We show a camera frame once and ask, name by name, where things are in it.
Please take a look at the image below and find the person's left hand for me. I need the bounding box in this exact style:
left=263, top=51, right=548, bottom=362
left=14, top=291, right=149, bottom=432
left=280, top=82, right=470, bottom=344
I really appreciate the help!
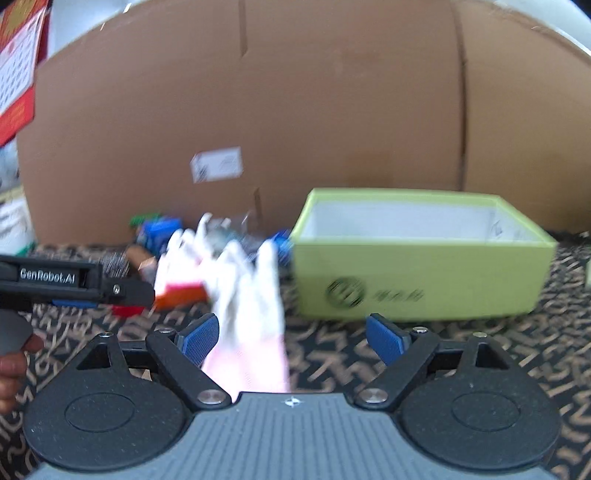
left=0, top=333, right=45, bottom=415

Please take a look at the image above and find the large brown cardboard box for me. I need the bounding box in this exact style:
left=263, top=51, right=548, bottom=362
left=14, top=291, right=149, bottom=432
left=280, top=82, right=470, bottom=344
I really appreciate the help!
left=17, top=0, right=591, bottom=245

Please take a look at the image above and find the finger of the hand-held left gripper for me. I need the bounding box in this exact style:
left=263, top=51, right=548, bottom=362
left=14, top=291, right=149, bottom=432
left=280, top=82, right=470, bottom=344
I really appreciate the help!
left=52, top=276, right=156, bottom=309

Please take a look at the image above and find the blue snack packet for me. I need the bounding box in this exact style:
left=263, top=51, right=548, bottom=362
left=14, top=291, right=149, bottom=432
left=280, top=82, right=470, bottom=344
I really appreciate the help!
left=271, top=232, right=293, bottom=267

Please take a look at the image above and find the orange packet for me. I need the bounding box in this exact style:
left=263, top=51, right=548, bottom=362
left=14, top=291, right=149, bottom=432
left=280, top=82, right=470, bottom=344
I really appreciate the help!
left=153, top=282, right=209, bottom=311

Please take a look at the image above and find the green cardboard box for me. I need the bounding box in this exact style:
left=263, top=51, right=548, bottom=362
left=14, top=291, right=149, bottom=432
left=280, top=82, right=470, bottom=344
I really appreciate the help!
left=289, top=187, right=558, bottom=321

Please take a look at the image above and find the white printed bag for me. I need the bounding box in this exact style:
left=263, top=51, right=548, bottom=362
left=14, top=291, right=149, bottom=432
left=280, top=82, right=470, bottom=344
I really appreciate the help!
left=0, top=138, right=37, bottom=256

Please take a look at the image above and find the clear plastic cup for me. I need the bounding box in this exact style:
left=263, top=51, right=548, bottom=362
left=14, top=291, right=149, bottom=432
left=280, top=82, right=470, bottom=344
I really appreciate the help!
left=207, top=211, right=260, bottom=246

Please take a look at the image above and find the blue box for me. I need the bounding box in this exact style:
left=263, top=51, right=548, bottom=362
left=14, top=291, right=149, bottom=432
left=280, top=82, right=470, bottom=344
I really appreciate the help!
left=137, top=216, right=182, bottom=257

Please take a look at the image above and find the dark patterned mat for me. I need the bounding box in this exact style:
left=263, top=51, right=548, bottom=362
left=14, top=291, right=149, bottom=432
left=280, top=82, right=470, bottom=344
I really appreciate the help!
left=0, top=231, right=591, bottom=480

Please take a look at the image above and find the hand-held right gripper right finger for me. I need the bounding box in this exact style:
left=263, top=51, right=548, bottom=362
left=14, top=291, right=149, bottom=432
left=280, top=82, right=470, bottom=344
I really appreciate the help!
left=353, top=313, right=512, bottom=409

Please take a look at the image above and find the red wall calendar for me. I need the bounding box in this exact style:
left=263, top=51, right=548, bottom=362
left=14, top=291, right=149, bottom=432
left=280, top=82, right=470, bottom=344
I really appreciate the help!
left=0, top=0, right=51, bottom=147

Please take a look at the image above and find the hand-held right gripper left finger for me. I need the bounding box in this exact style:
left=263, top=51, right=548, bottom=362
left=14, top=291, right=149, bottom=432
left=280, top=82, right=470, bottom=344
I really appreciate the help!
left=76, top=313, right=232, bottom=409

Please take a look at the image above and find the white and pink glove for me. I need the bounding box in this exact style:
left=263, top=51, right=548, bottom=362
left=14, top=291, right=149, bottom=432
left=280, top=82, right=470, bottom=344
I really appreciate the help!
left=154, top=213, right=291, bottom=397

